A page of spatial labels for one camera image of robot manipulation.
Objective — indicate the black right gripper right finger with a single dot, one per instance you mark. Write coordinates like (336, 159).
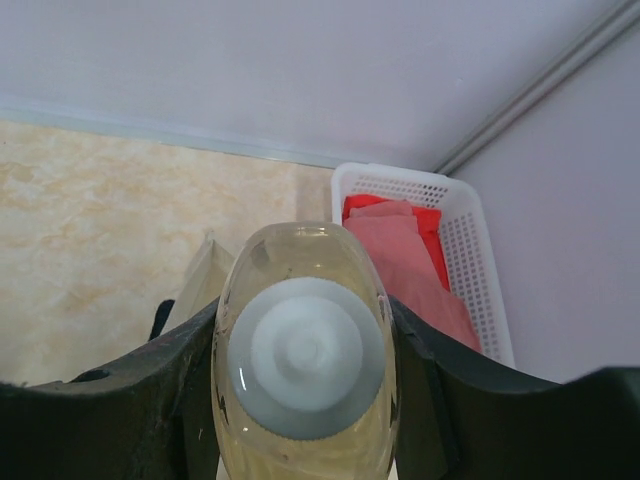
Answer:
(466, 416)

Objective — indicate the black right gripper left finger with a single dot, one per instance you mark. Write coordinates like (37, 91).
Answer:
(145, 415)

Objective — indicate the clear yellow bottle white cap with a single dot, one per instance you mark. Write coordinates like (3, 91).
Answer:
(304, 371)

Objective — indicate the white perforated plastic basket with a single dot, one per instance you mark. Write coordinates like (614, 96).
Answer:
(463, 234)

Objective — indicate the red and pink cloths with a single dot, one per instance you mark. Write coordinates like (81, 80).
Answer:
(403, 243)

